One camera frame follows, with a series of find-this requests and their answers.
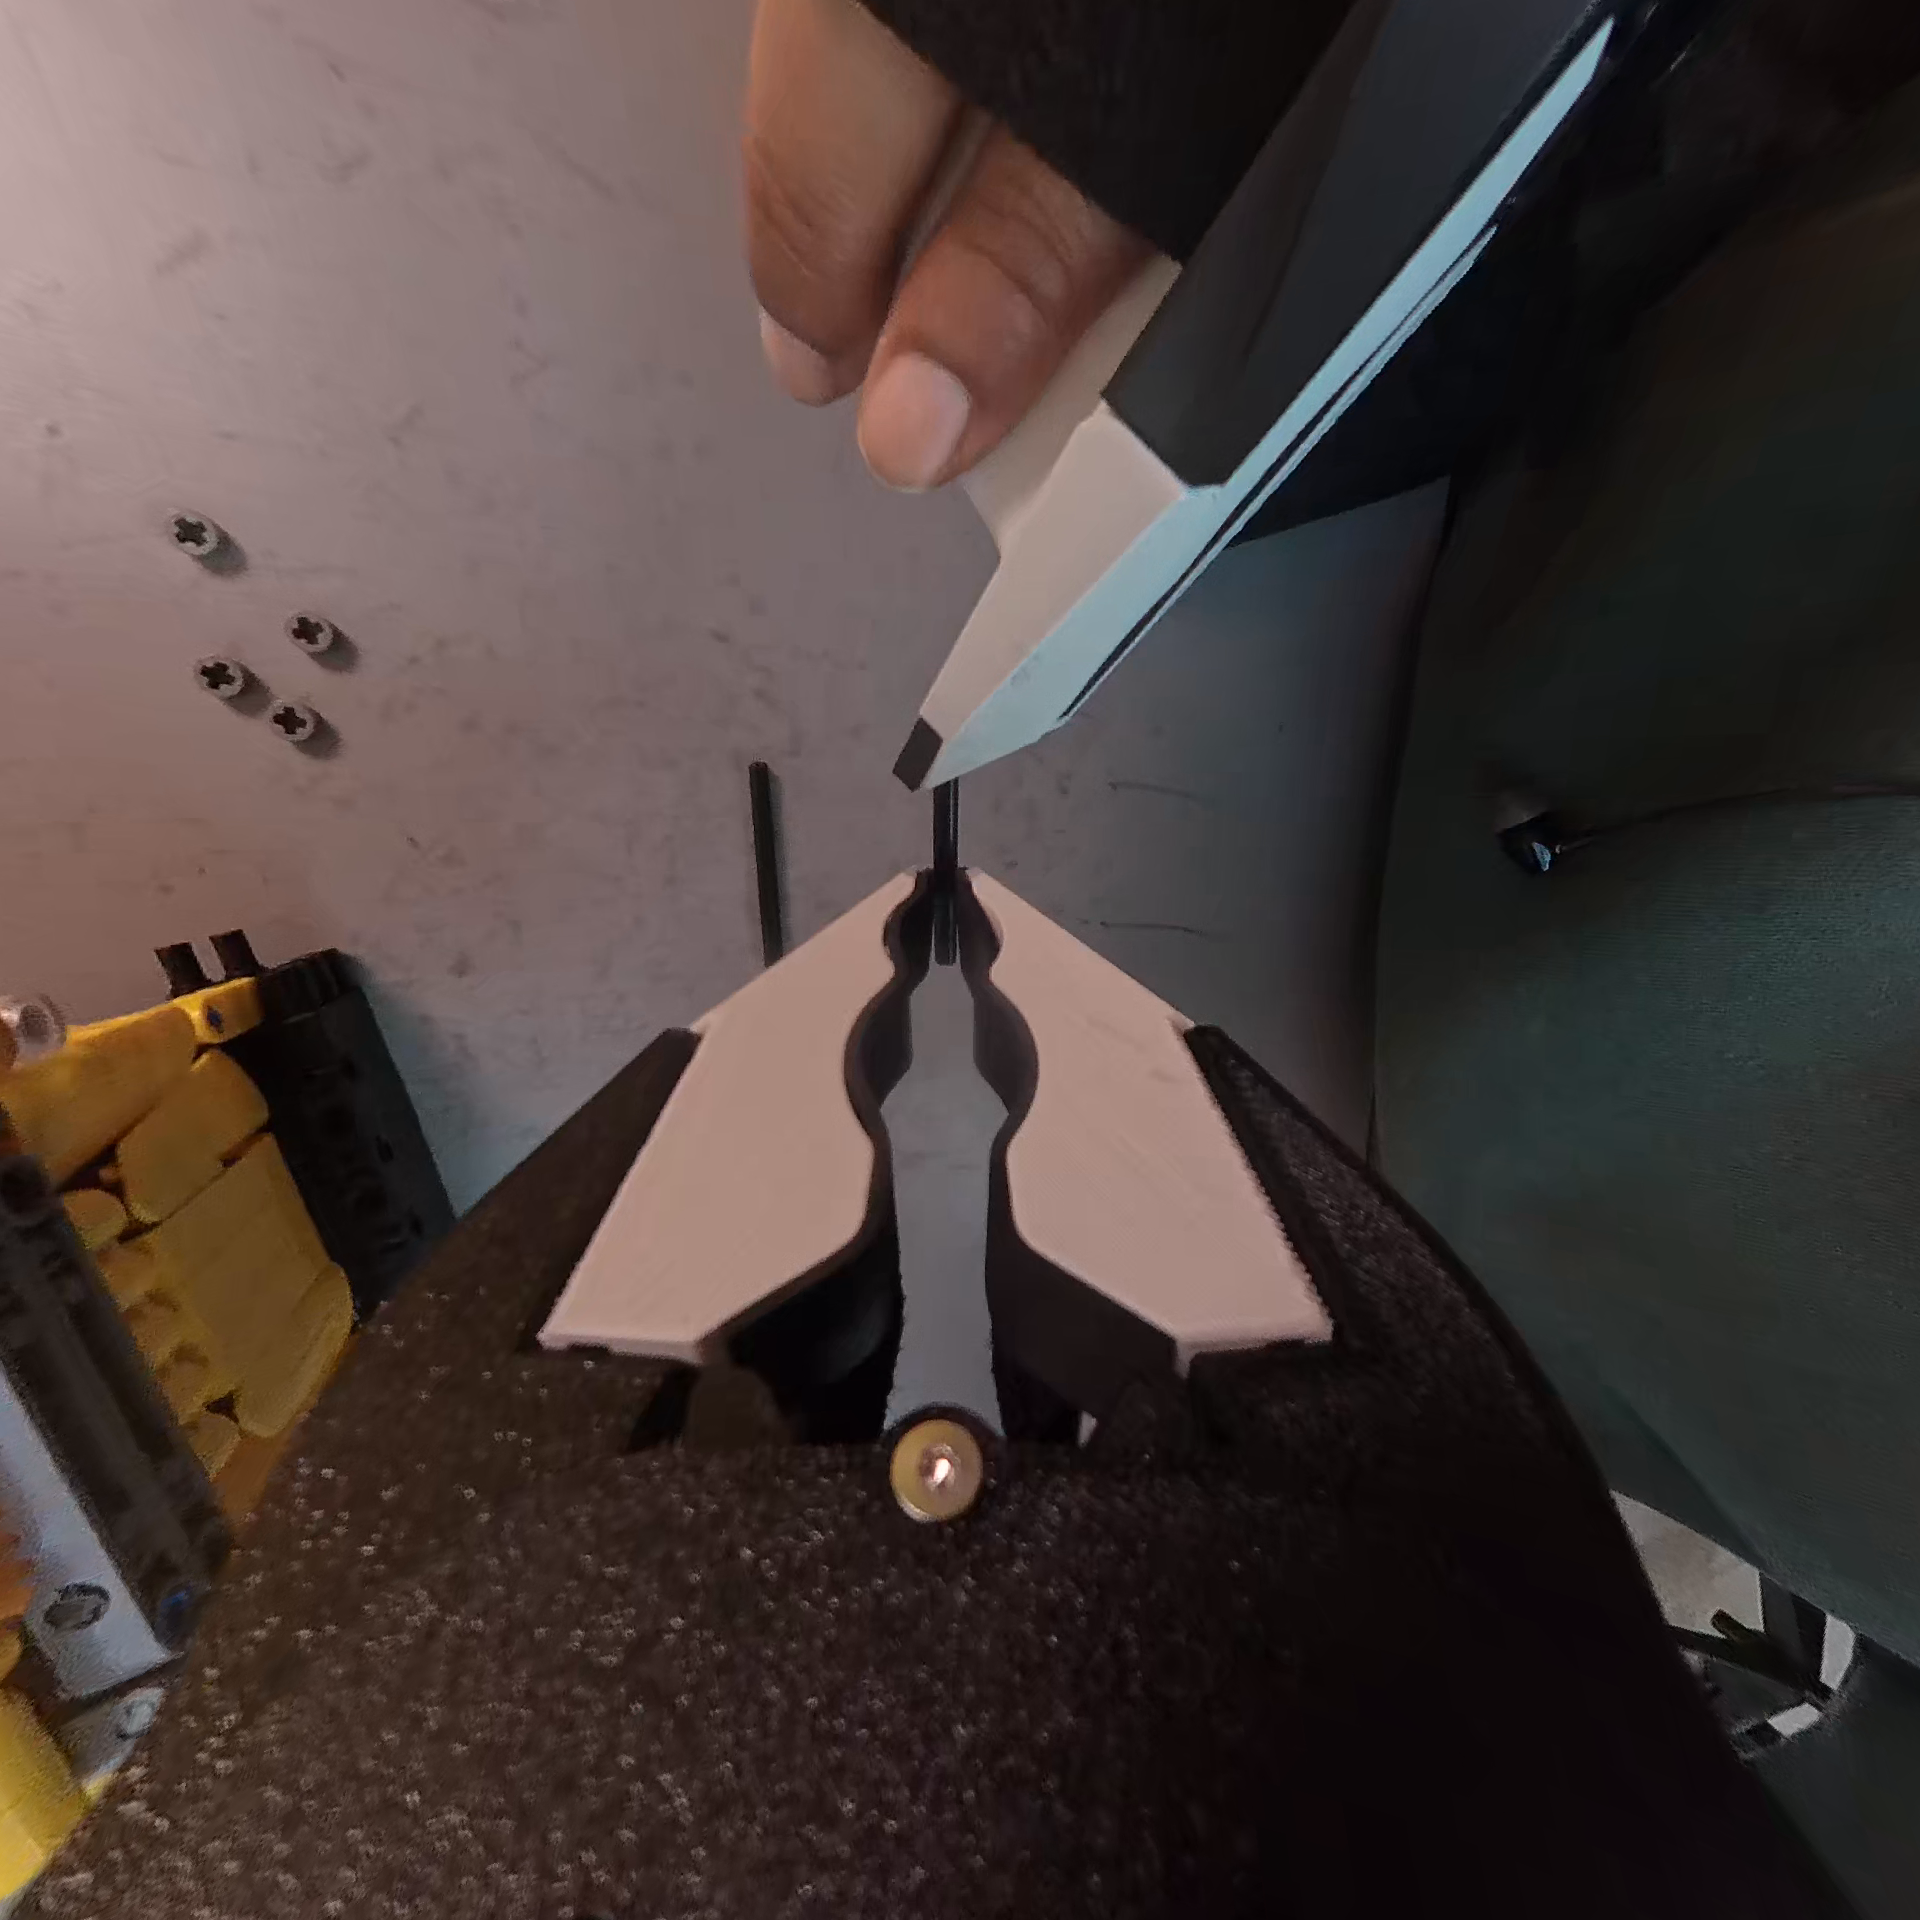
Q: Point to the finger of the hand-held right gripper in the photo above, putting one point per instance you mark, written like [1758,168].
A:
[1290,464]
[1080,556]

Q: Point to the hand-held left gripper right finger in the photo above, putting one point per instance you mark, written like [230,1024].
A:
[1155,1185]

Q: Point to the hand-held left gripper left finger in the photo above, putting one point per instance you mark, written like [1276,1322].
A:
[721,1185]

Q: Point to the black lego axle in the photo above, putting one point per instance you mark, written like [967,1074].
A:
[767,870]
[947,833]

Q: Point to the yellow lego model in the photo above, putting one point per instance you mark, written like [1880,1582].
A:
[195,1201]

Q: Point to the small grey lego bush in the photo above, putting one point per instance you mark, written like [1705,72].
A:
[312,634]
[195,534]
[224,674]
[296,722]

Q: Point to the person's right hand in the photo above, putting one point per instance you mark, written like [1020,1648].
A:
[961,254]

